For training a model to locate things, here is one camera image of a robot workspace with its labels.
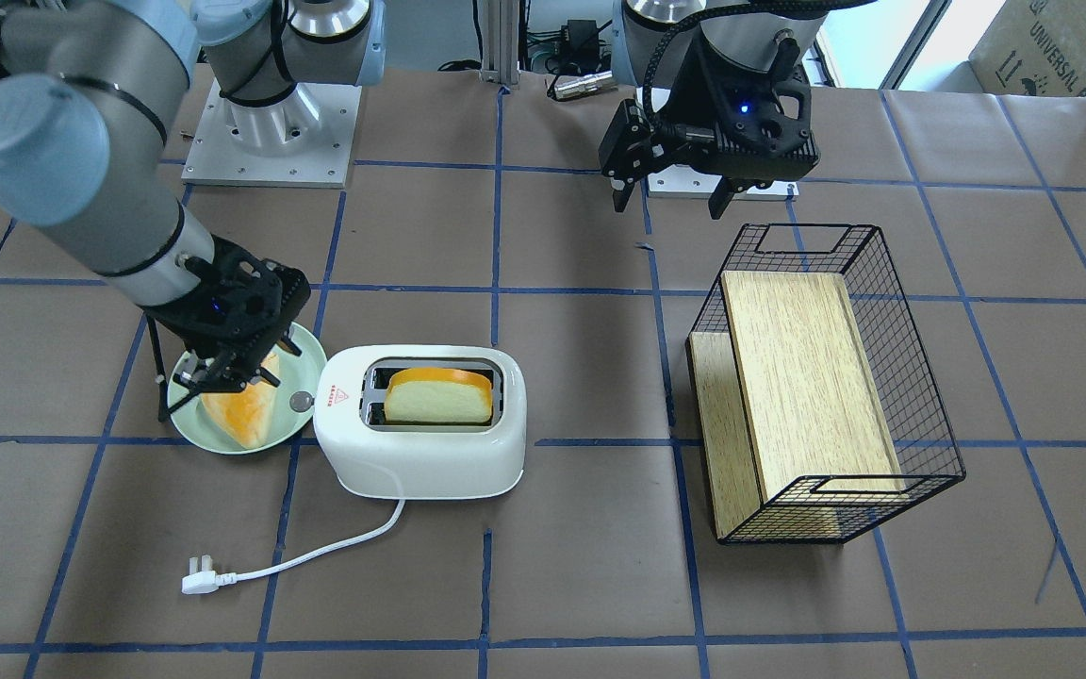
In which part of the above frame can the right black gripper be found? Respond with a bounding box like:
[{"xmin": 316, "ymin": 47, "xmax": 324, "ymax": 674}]
[{"xmin": 146, "ymin": 237, "xmax": 310, "ymax": 422}]

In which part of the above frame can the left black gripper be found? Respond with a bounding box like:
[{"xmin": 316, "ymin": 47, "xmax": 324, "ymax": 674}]
[{"xmin": 599, "ymin": 38, "xmax": 820, "ymax": 221}]

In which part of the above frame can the white two-slot toaster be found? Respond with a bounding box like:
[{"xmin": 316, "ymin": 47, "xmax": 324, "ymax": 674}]
[{"xmin": 313, "ymin": 344, "xmax": 527, "ymax": 500}]

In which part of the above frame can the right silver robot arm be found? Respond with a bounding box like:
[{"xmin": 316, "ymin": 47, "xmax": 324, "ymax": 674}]
[{"xmin": 0, "ymin": 1, "xmax": 387, "ymax": 397}]

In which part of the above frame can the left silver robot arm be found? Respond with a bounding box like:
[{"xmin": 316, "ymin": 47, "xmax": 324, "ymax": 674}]
[{"xmin": 598, "ymin": 1, "xmax": 856, "ymax": 218}]

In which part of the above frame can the bread slice in toaster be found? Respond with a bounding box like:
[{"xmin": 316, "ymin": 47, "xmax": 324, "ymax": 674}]
[{"xmin": 384, "ymin": 366, "xmax": 494, "ymax": 424}]

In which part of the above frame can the triangular bread on plate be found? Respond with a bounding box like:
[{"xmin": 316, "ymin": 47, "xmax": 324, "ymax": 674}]
[{"xmin": 199, "ymin": 375, "xmax": 277, "ymax": 450}]

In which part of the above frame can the pale green plate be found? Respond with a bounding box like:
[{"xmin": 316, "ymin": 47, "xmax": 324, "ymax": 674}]
[{"xmin": 167, "ymin": 323, "xmax": 326, "ymax": 455}]

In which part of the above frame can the wooden board in basket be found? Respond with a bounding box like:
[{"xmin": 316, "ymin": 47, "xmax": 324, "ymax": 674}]
[{"xmin": 689, "ymin": 271, "xmax": 911, "ymax": 544}]

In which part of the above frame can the cardboard box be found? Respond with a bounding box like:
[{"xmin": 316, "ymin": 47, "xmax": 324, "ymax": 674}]
[{"xmin": 968, "ymin": 1, "xmax": 1086, "ymax": 96}]

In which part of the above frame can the white toaster power cord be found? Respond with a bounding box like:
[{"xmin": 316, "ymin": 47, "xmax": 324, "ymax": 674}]
[{"xmin": 181, "ymin": 498, "xmax": 407, "ymax": 596}]

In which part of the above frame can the aluminium frame post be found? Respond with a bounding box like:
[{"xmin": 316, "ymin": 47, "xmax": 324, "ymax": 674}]
[{"xmin": 477, "ymin": 0, "xmax": 525, "ymax": 91}]

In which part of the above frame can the black wire basket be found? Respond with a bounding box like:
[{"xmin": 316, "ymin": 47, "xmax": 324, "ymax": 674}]
[{"xmin": 686, "ymin": 224, "xmax": 967, "ymax": 545}]

